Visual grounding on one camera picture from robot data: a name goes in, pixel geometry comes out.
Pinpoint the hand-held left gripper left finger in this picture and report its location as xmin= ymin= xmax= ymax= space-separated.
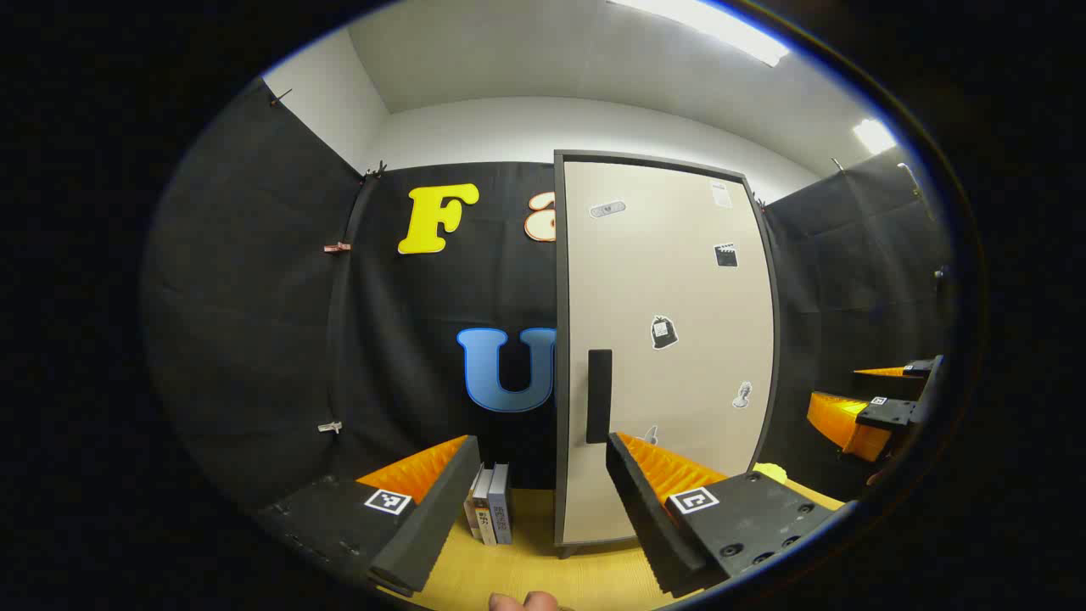
xmin=255 ymin=434 xmax=482 ymax=599

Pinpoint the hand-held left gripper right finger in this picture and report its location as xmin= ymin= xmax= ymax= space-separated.
xmin=606 ymin=431 xmax=849 ymax=599

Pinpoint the black cabinet door handle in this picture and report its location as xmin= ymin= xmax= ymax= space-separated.
xmin=586 ymin=349 xmax=613 ymax=445

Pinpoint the grey cabinet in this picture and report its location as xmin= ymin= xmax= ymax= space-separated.
xmin=553 ymin=150 xmax=781 ymax=558

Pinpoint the beige book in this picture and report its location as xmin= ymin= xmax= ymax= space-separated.
xmin=464 ymin=465 xmax=483 ymax=540

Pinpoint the white book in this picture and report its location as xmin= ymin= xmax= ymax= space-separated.
xmin=472 ymin=465 xmax=497 ymax=547

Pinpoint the small ceiling light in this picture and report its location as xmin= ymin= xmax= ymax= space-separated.
xmin=853 ymin=119 xmax=897 ymax=155

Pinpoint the black backdrop cloth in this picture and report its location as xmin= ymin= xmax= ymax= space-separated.
xmin=140 ymin=76 xmax=955 ymax=519

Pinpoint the long ceiling light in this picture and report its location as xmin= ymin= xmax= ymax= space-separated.
xmin=607 ymin=0 xmax=790 ymax=67

